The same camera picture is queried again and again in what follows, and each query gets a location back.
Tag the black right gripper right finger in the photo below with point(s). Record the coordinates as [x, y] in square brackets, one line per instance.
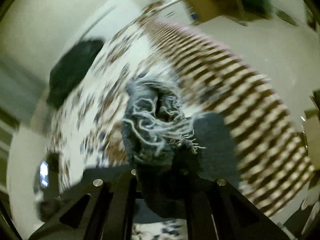
[217, 210]

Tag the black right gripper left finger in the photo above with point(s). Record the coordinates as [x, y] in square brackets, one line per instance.
[102, 210]

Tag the dark blue denim pants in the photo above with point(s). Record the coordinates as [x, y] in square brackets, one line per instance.
[163, 145]

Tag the floral cream bed blanket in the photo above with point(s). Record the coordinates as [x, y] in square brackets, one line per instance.
[86, 143]

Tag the dark green blanket pile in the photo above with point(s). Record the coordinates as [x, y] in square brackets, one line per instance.
[71, 69]

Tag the brown cardboard box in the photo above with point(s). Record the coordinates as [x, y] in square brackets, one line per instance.
[209, 9]

